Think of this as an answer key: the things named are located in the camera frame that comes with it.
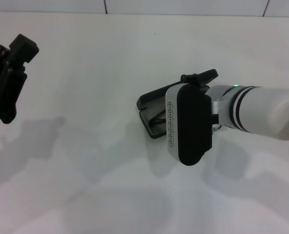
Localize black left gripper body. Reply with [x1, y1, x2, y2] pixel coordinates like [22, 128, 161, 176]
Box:
[0, 45, 28, 124]

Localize black glasses case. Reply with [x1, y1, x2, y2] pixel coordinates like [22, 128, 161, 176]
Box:
[136, 69, 219, 140]

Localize black glasses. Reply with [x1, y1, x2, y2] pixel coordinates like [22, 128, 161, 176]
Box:
[149, 109, 167, 127]

